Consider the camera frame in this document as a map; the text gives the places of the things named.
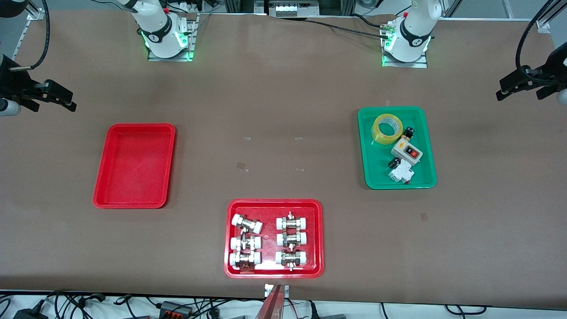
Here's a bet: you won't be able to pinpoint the grey switch box red button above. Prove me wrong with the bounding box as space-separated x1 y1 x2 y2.
391 136 423 166

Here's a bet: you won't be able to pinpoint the black box orange connectors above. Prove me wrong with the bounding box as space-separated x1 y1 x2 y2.
159 301 192 318

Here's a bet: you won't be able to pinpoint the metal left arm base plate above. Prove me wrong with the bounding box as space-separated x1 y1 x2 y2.
382 22 428 68

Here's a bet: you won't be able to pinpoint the yellow tape roll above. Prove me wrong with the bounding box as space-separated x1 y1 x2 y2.
370 113 403 145

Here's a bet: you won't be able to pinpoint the white circuit breaker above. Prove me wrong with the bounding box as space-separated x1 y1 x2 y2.
388 159 415 184

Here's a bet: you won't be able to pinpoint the black power adapter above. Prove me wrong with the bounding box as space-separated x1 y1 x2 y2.
13 307 48 319

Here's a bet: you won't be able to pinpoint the white capped metal pipe fitting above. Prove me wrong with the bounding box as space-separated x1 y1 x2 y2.
276 231 308 248
229 252 262 270
231 214 263 234
230 235 262 251
275 250 308 271
276 212 309 231

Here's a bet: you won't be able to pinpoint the black cable loop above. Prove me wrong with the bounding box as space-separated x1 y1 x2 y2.
444 304 490 316

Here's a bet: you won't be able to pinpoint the empty red plastic tray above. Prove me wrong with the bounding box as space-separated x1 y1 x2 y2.
93 123 176 209

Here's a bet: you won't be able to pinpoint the black cable on table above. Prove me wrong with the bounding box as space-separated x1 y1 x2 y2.
306 17 396 39

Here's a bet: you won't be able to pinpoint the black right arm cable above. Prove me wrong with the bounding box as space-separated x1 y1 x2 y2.
10 0 50 72

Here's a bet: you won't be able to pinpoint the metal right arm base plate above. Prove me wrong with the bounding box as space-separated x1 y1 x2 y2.
148 13 198 62

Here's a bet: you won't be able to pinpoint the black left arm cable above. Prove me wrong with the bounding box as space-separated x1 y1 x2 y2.
516 0 561 87

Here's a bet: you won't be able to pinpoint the green plastic tray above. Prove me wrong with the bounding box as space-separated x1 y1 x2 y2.
358 106 438 190

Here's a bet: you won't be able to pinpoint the red tray with fittings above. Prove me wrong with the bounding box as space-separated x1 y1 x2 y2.
224 199 324 279

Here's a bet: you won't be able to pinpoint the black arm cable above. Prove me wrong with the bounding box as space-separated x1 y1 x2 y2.
516 0 561 87
10 0 50 72

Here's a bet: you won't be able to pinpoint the red aluminium profile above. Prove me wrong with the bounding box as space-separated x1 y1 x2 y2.
255 285 286 319

